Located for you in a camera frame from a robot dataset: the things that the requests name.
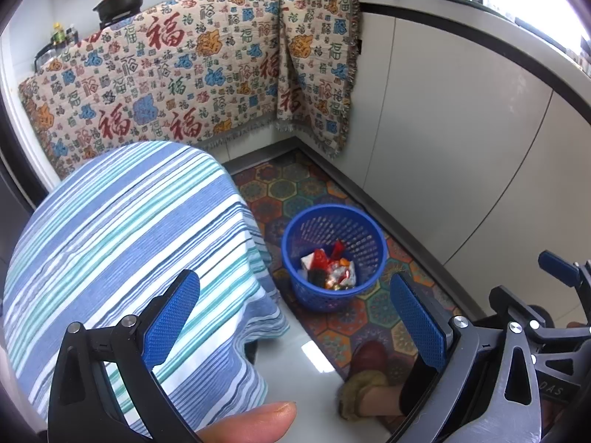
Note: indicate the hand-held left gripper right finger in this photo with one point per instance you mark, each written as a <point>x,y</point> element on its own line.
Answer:
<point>415,318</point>

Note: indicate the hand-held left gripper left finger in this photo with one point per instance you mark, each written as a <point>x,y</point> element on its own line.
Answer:
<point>173,314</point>

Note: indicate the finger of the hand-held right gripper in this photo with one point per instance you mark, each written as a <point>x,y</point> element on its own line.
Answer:
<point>508,300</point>
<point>558,265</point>

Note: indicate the beige snack wrapper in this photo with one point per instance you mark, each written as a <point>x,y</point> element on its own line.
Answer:
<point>349,273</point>

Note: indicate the red snack wrapper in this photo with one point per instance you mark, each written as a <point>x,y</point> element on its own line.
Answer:
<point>319,258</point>

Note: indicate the white wrapper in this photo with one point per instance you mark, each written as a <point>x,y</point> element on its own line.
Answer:
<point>306,263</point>

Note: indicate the blue plastic basket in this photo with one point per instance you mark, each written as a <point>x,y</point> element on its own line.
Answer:
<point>295,235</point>

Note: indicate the person's left hand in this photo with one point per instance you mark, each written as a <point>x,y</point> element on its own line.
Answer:
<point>258,422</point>

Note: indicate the patterned floor mat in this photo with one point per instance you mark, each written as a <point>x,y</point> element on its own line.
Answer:
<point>369,304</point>

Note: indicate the red fuzzy slipper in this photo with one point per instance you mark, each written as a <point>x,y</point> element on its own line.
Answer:
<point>367,364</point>

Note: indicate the person's leg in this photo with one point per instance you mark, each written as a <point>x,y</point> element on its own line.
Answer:
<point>383,401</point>

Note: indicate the blue green striped tablecloth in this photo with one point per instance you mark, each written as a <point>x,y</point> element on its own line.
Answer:
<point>115,240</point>

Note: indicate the white counter cabinets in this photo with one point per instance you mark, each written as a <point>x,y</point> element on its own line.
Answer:
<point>461,147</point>

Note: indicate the printed blanket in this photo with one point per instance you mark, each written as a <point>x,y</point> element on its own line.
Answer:
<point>184,78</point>

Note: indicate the dark sauce bottle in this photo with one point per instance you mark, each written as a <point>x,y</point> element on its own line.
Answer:
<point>72,32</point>

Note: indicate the yellow cap oil bottle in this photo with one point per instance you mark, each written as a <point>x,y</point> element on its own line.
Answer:
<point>57,34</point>

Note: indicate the black clay pot orange lid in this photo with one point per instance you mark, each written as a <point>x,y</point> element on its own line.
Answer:
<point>117,4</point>

